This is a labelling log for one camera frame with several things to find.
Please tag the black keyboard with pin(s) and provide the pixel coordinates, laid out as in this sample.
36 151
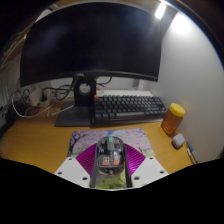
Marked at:
130 106

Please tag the white power strip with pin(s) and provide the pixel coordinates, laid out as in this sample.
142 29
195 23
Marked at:
45 102

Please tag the wooden shelf unit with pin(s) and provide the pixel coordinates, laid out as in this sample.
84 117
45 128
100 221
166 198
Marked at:
10 50

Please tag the transparent computer mouse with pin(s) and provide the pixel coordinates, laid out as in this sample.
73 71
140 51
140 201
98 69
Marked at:
110 155

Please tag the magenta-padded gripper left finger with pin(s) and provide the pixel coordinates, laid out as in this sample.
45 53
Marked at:
87 159

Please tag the bright strip light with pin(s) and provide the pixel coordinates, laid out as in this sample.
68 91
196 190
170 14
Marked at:
160 10

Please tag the small grey case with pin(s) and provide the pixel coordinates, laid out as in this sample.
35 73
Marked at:
178 141

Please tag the black curved monitor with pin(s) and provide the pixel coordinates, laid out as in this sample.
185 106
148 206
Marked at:
90 40

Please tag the floral print mouse pad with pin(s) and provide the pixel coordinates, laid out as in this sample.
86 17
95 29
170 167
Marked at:
80 140

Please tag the orange jar with yellow lid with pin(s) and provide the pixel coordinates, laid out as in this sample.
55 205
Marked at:
171 120

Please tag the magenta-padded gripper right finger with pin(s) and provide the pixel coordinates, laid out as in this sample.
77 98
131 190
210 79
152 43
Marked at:
135 159

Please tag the dark pen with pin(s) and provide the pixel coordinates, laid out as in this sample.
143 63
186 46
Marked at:
191 153

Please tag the white charger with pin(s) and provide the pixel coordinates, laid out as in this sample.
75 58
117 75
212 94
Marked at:
36 96

